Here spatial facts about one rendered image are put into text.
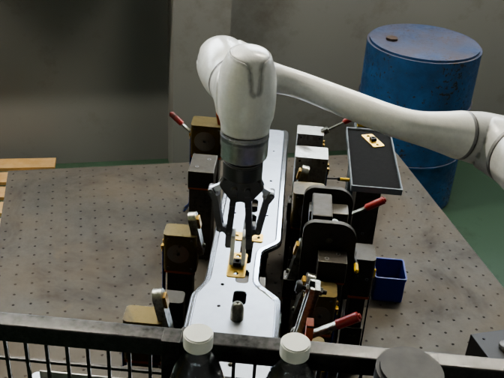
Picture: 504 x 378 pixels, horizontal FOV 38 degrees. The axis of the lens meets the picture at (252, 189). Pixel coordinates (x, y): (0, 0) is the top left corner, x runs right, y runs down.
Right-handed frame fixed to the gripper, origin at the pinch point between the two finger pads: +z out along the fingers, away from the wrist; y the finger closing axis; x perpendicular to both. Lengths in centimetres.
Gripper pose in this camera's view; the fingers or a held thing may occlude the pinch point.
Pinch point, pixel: (238, 247)
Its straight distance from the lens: 148.7
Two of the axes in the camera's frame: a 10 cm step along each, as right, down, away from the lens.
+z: -0.6, 8.6, 5.0
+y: -10.0, -0.8, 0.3
